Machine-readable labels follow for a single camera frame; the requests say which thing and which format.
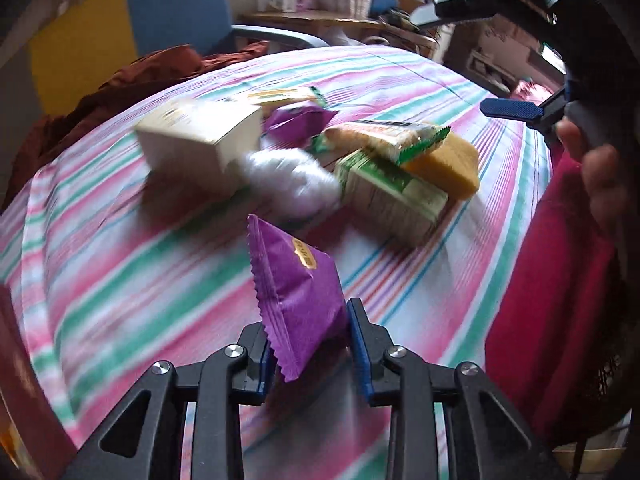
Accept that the yellow sponge block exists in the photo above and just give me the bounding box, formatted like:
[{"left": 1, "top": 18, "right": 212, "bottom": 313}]
[{"left": 402, "top": 133, "right": 480, "bottom": 200}]

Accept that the purple snack packet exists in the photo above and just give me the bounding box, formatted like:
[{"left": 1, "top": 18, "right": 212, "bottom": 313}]
[
  {"left": 247, "top": 214, "right": 347, "bottom": 382},
  {"left": 264, "top": 101, "right": 337, "bottom": 144}
]

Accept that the green cracker pack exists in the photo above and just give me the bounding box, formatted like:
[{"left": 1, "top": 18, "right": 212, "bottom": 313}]
[{"left": 310, "top": 119, "right": 450, "bottom": 166}]

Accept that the green cracker box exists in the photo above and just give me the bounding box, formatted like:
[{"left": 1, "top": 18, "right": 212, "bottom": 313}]
[{"left": 333, "top": 150, "right": 449, "bottom": 247}]

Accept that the white fluffy ball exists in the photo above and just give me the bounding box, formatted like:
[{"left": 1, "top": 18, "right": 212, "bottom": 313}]
[{"left": 238, "top": 148, "right": 342, "bottom": 219}]

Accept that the cream cardboard box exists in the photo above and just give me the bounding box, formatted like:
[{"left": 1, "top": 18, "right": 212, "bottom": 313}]
[{"left": 134, "top": 100, "right": 262, "bottom": 197}]

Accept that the person right hand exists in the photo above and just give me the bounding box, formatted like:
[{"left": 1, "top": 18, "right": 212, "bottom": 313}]
[{"left": 556, "top": 117, "right": 630, "bottom": 235}]

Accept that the blue cup on desk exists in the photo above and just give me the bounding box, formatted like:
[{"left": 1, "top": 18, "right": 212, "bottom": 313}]
[{"left": 368, "top": 0, "right": 399, "bottom": 18}]

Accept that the red garment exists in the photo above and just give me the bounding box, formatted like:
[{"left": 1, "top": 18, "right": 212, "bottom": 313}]
[{"left": 485, "top": 142, "right": 631, "bottom": 440}]

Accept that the striped tablecloth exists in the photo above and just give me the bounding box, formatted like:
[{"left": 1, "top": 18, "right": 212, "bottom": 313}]
[{"left": 1, "top": 47, "right": 551, "bottom": 478}]

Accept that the wooden side desk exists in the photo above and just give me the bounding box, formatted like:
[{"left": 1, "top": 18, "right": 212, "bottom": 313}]
[{"left": 238, "top": 11, "right": 438, "bottom": 58}]

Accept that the maroon cloth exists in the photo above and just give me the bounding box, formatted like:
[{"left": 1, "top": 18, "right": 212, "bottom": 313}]
[{"left": 1, "top": 40, "right": 269, "bottom": 209}]

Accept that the grey yellow blue chair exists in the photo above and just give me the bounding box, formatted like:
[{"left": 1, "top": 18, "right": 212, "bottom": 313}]
[{"left": 28, "top": 0, "right": 324, "bottom": 115}]

